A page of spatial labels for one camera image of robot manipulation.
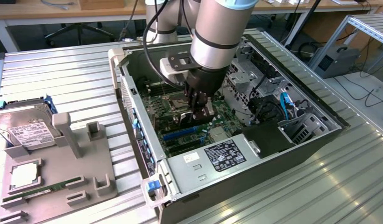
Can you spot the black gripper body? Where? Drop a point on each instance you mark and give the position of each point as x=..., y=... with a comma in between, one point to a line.
x=207, y=79

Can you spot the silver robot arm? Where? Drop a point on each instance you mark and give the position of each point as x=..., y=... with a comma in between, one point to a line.
x=216, y=35

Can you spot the CPU socket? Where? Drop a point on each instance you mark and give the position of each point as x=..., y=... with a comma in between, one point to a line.
x=177, y=103

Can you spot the green motherboard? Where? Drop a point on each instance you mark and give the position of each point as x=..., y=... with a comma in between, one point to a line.
x=223, y=116

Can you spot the silver chipset heatsink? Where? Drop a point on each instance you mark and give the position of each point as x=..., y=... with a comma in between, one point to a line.
x=219, y=135

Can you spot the blue expansion slot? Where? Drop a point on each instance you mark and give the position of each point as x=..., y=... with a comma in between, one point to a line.
x=179, y=133

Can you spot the metal drive cage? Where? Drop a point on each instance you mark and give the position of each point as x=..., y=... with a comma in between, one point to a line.
x=244, y=79

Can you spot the long black expansion slot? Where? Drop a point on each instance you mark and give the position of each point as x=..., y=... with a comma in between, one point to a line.
x=184, y=147

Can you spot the black plastic shroud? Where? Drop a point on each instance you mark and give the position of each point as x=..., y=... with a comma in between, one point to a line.
x=265, y=140

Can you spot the grey power supply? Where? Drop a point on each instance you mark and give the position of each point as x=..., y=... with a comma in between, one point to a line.
x=193, y=173

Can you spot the metal disk bay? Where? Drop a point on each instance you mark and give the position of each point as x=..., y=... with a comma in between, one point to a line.
x=303, y=127

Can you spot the black office chair base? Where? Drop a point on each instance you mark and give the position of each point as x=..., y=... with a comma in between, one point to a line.
x=260, y=17
x=79, y=30

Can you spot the blue case latch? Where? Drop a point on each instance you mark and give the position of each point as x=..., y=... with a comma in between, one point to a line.
x=152, y=186

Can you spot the open black PC case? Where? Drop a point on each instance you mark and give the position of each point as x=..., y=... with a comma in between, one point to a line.
x=241, y=198

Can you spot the wooden desk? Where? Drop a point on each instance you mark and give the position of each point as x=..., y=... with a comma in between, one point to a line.
x=279, y=8
x=39, y=12

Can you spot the small white box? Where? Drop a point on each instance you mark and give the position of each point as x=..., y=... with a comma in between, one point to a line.
x=297, y=2

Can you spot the grey control box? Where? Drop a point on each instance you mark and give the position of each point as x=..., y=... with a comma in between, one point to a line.
x=344, y=60

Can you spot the blue disk carrier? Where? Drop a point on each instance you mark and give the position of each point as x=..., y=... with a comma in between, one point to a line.
x=51, y=103

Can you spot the black stand pole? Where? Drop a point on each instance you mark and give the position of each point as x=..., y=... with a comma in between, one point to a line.
x=315, y=5

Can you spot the grey parts rack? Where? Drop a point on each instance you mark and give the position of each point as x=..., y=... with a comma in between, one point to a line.
x=69, y=168

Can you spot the silver hard disk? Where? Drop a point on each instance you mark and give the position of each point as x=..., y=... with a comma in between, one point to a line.
x=23, y=130

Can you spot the RAM stick with label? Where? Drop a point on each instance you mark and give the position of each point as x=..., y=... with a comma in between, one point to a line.
x=57, y=186

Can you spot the silver CPU chip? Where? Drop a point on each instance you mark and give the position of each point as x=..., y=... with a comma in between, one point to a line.
x=23, y=175

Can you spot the flat black desk item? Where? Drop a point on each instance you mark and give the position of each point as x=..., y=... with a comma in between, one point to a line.
x=4, y=1

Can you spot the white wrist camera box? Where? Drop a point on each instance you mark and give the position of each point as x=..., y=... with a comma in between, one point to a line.
x=175, y=78

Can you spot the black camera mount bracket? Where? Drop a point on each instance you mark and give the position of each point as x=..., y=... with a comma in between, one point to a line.
x=181, y=61

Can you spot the black chassis intrusion switch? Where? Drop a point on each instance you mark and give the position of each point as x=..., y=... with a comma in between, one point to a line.
x=132, y=91

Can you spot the aluminium shelf frame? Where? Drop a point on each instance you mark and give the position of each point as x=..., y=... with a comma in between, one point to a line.
x=365, y=23

